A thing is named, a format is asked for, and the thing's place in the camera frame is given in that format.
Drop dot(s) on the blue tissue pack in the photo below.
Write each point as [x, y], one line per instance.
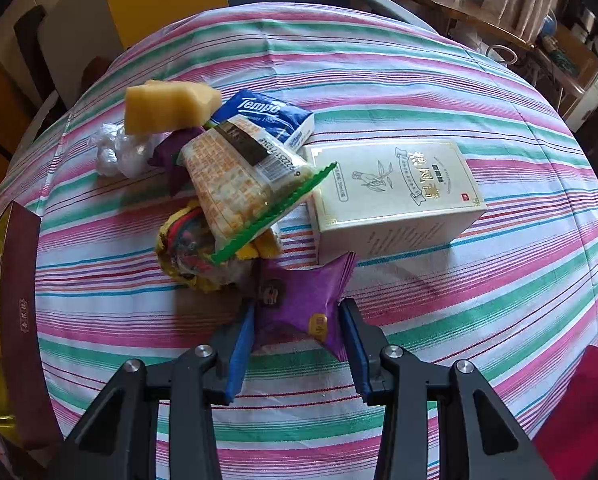
[274, 115]

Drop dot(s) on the yellow panel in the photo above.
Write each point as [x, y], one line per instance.
[164, 0]

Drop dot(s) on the clear plastic bag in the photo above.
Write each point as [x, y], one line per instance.
[116, 155]

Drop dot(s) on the yellow sock bundle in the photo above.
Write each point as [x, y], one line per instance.
[189, 240]

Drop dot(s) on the purple snack packet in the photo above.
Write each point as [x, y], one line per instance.
[166, 155]
[289, 300]

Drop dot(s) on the red cloth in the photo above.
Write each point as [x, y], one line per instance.
[589, 410]

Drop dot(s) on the wooden desk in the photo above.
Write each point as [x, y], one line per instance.
[429, 2]

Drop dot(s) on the dark brown chair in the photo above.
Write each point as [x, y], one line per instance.
[29, 35]

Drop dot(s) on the striped tablecloth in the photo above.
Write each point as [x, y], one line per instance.
[429, 85]

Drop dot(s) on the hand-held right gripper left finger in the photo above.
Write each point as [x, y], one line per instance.
[239, 360]

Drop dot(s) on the cream tea box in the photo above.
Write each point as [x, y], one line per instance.
[394, 195]

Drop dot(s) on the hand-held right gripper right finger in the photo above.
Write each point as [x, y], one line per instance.
[356, 355]

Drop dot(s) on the dark red box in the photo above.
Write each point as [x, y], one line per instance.
[21, 310]

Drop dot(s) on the yellow sponge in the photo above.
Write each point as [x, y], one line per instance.
[164, 107]

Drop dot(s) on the clear checked cracker packet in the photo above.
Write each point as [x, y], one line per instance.
[224, 190]

